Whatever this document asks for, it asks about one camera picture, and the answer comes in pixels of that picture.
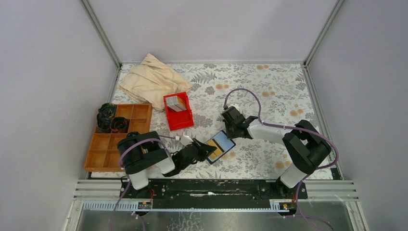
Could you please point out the orange credit card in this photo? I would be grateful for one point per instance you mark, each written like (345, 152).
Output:
(215, 155)

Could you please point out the stack of credit cards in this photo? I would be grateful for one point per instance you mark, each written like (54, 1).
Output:
(175, 103)

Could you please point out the beige folded cloth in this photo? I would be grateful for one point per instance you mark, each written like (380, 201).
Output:
(151, 80)

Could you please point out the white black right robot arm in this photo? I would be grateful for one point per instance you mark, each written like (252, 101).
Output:
(305, 146)

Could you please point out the black leather card holder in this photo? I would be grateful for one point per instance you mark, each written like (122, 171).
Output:
(222, 144)

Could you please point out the dark floral rolled cloth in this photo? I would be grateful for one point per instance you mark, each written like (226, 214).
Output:
(103, 123)

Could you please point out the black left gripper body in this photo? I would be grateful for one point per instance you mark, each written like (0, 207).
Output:
(198, 158)

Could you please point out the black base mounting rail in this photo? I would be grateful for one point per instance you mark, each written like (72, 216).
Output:
(214, 194)

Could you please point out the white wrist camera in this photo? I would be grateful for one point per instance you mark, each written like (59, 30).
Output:
(184, 140)
(235, 105)

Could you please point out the wooden compartment tray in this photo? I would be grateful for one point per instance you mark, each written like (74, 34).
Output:
(103, 155)

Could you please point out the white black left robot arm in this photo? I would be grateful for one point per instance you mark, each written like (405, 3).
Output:
(138, 152)

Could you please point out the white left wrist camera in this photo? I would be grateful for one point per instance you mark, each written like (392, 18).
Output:
(184, 140)

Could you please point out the floral patterned table mat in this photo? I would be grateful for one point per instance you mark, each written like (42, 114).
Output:
(276, 92)

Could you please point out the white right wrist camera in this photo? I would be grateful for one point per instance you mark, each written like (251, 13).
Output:
(235, 105)

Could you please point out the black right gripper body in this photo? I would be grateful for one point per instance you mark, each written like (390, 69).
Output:
(230, 128)

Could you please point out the red plastic bin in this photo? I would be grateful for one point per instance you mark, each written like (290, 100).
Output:
(179, 120)

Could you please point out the dark green rolled cloth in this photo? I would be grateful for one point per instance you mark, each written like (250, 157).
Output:
(108, 109)

